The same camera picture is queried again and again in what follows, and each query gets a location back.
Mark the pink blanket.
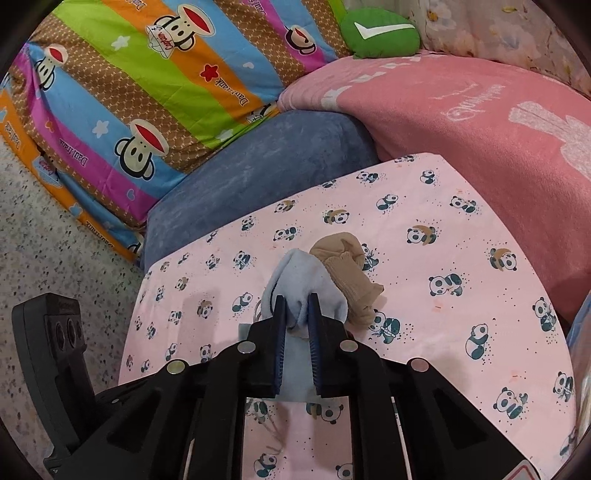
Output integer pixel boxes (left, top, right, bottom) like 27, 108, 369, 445
277, 52, 591, 324

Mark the beige sock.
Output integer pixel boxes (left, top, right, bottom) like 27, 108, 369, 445
308, 232, 385, 326

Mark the light blue sock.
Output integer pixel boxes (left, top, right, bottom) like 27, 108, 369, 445
252, 248, 349, 402

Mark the blue cushion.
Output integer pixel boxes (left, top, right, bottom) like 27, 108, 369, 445
139, 110, 382, 278

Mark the green pillow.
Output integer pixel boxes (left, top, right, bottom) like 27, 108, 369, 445
339, 19, 421, 60

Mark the floral cloth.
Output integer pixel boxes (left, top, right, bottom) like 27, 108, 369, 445
344, 0, 591, 100

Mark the pink panda print sheet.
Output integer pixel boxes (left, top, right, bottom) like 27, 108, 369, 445
117, 152, 580, 480

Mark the striped monkey print quilt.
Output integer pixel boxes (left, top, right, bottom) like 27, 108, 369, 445
0, 0, 352, 261

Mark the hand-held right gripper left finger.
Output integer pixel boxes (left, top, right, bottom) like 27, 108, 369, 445
60, 295, 289, 480

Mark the trash bin with white liner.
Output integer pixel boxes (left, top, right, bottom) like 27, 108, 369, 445
564, 291, 591, 467

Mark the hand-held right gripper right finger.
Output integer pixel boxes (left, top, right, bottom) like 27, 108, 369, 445
307, 293, 532, 480

